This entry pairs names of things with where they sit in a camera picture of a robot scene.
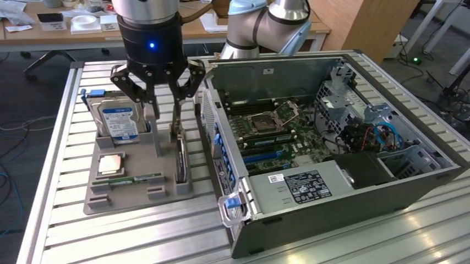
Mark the white flat box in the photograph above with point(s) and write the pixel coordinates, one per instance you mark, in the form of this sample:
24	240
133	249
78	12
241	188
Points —
86	29

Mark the small white roll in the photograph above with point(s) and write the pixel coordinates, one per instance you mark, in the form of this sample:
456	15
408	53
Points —
70	3

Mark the white labelled box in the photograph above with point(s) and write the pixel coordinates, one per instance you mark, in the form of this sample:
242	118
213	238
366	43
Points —
109	23

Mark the small black item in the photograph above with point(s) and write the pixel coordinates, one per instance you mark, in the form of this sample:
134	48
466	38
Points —
97	8

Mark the silver CPU chip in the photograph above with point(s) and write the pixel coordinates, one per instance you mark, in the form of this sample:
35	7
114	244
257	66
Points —
110	165

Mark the white box black top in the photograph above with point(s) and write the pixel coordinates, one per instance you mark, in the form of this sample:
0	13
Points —
51	20

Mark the clear plastic bag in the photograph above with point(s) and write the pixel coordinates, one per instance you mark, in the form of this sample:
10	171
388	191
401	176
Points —
15	13

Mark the black tripod stand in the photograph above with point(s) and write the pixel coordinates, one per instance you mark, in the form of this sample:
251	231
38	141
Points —
456	82

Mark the brown cardboard box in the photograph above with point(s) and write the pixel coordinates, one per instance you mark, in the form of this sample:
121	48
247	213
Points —
221	8

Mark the device with green light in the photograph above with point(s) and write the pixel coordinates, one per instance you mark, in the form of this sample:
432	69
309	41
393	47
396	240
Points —
416	60

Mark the white paper stack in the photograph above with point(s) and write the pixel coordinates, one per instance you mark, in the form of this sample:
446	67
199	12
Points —
213	23

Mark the grey cup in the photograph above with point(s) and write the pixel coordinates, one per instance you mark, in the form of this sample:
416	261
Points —
53	3

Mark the green motherboard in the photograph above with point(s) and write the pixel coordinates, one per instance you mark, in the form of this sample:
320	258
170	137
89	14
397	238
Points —
305	143

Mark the metal drive bay bracket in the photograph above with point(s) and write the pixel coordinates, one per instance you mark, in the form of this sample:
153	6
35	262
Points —
414	162

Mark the hard disk blue label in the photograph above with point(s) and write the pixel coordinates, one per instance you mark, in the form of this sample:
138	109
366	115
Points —
118	121

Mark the open grey PC case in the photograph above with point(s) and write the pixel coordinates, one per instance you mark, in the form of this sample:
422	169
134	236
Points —
330	220

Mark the wooden cabinet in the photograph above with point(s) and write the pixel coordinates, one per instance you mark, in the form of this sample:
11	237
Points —
374	30

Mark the grey parts rack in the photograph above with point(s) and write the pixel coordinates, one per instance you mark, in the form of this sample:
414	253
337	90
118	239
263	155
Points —
139	162

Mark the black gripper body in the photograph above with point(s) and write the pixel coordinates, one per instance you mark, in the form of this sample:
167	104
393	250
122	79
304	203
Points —
154	49

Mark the black graphics card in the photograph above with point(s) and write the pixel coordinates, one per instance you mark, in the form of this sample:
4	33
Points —
182	162

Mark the white table frame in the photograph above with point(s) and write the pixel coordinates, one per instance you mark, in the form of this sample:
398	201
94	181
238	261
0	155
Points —
420	28

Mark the black chair base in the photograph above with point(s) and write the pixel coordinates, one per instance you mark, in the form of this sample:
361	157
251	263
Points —
45	61

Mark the CPU socket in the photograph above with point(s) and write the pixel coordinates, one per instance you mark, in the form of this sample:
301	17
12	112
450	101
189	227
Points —
265	123

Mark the white floor box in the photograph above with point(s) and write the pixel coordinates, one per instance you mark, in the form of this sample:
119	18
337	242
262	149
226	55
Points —
397	48

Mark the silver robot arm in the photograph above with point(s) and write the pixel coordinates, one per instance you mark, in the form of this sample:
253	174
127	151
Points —
242	33

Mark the green RAM stick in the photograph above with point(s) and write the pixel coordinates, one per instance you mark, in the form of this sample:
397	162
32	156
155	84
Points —
125	179

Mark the red white card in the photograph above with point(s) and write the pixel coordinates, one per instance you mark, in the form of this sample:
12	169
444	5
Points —
18	28

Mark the metal socket cover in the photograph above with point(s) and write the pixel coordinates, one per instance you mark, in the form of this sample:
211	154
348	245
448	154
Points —
288	110

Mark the wooden desk white frame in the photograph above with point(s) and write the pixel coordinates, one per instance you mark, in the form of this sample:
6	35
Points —
206	35
55	37

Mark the metal disk bay cage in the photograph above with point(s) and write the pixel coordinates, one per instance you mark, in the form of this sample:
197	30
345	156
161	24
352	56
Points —
338	110

